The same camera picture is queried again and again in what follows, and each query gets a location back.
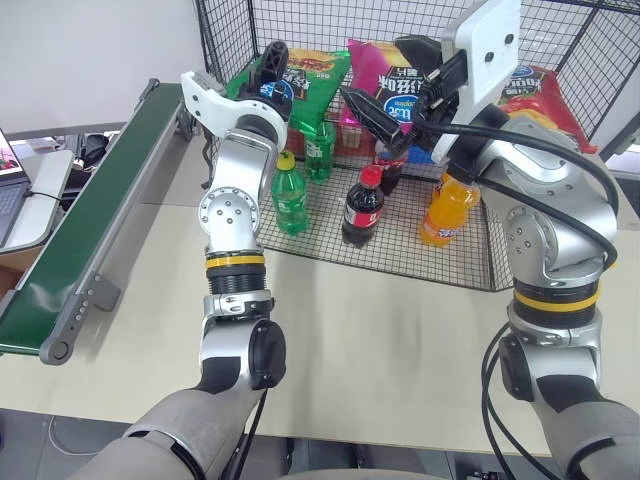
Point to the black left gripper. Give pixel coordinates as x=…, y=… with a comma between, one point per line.
x=277, y=91

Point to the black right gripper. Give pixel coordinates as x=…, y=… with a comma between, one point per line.
x=442, y=87

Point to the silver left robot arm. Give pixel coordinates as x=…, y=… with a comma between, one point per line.
x=232, y=165

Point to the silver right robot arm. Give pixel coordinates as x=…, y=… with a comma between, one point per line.
x=550, y=175

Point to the green belt conveyor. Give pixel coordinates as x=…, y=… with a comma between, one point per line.
x=100, y=190

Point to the pink chips bag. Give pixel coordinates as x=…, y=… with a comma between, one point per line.
x=380, y=65

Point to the green chips bag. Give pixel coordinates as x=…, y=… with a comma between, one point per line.
x=320, y=80

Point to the small pink package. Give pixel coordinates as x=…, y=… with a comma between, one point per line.
x=350, y=134

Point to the small blue package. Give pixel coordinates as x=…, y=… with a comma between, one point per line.
x=421, y=155

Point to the cola bottle red label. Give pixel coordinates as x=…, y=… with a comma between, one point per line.
x=392, y=172

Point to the cola bottle red cap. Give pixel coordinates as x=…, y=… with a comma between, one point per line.
x=362, y=210

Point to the green soda bottle yellow cap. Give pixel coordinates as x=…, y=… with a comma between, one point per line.
x=290, y=200

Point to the orange soda bottle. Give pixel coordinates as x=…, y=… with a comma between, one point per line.
x=445, y=215

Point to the red chips bag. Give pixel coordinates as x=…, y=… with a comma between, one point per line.
x=545, y=100

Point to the open laptop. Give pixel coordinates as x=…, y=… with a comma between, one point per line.
x=10, y=200

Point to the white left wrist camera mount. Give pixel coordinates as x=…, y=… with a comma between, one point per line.
x=210, y=102

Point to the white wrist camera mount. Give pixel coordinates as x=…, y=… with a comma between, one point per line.
x=487, y=50
x=210, y=102

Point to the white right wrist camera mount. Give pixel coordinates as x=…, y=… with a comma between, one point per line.
x=487, y=50

